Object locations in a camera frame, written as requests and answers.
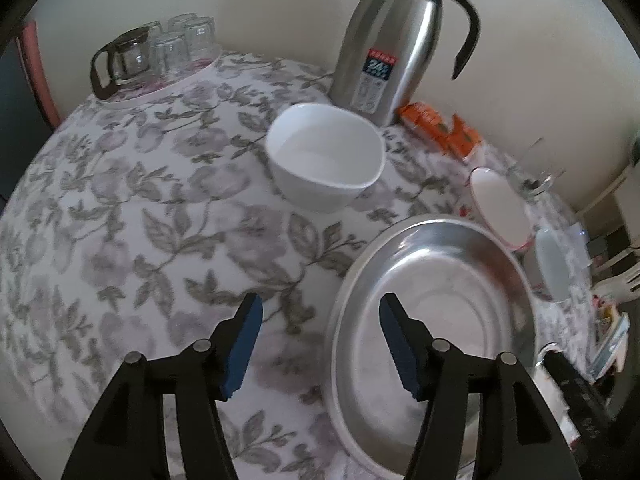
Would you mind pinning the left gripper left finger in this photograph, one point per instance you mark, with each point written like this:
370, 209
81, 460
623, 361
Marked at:
233, 343

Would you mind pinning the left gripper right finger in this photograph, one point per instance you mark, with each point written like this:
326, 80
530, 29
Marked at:
409, 342

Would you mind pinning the stainless steel plate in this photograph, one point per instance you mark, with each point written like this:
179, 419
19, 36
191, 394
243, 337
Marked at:
449, 274

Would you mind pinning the strawberry pattern red-rimmed bowl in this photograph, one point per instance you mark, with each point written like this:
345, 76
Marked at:
496, 205

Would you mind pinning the floral grey tablecloth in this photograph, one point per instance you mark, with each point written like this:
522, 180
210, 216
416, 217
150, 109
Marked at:
142, 229

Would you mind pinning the light blue bowl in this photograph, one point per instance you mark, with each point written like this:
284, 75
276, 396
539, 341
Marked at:
546, 269

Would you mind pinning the clear glass mug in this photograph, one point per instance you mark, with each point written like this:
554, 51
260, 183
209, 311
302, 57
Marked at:
535, 171

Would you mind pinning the orange snack packet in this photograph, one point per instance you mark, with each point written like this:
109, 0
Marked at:
427, 124
462, 141

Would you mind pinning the white plastic chair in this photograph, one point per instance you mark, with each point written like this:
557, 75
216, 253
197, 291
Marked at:
620, 288

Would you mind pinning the pink tray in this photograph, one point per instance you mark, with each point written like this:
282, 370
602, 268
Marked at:
163, 86

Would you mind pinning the upturned drinking glass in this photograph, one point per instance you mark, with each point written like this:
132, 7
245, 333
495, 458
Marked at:
201, 38
170, 53

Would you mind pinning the stainless steel thermos jug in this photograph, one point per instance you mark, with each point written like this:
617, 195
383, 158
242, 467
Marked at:
386, 49

